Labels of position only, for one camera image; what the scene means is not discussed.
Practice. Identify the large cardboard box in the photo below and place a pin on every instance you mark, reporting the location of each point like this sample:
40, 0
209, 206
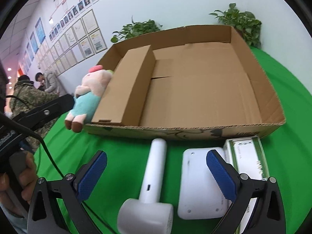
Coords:
188, 83

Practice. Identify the right potted plant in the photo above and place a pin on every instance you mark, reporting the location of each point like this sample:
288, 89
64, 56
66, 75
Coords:
245, 23

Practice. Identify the green tablecloth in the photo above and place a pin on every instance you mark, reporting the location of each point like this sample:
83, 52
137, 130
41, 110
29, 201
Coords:
287, 150

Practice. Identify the white plastic case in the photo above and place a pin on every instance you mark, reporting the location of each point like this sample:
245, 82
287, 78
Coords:
200, 197

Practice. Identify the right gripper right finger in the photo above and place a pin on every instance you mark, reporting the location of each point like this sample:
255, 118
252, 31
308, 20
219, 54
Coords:
268, 214

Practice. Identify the white green medicine box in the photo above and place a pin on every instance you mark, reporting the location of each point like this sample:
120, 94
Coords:
247, 156

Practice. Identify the pink pig plush toy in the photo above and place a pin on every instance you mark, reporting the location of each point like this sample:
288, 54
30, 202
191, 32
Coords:
87, 97

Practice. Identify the person in grey coat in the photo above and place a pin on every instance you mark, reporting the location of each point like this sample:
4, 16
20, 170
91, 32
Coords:
50, 83

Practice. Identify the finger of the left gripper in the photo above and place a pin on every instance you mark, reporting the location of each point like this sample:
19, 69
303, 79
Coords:
38, 117

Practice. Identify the left potted plant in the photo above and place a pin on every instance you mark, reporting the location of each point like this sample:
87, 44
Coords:
135, 29

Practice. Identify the person in camouflage jacket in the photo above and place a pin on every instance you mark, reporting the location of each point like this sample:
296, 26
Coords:
28, 98

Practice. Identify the white handheld fan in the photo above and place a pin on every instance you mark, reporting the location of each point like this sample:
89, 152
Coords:
147, 214

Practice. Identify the potted plant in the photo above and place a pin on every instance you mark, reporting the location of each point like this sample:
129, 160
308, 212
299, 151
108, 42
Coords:
135, 29
245, 23

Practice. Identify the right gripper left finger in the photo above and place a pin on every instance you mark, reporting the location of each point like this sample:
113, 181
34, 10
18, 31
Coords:
44, 214

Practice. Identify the person's left hand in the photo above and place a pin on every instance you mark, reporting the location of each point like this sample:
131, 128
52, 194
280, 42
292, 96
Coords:
18, 179

